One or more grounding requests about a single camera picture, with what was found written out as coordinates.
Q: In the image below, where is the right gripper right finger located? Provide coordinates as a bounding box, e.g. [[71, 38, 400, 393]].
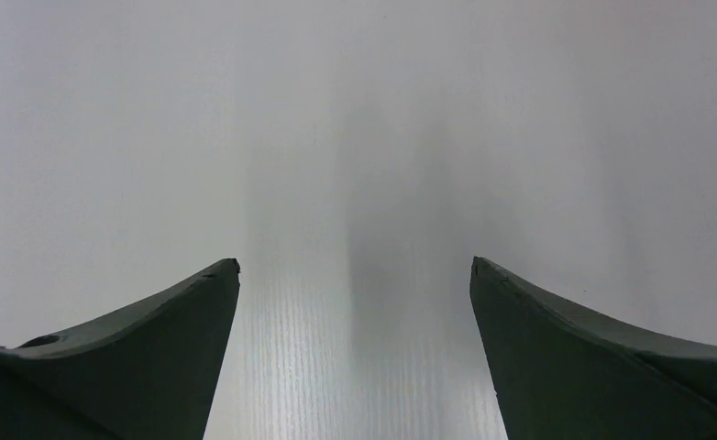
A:
[[469, 257, 717, 439]]

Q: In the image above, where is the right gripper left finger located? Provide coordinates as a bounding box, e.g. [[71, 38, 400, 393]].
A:
[[0, 258, 240, 439]]

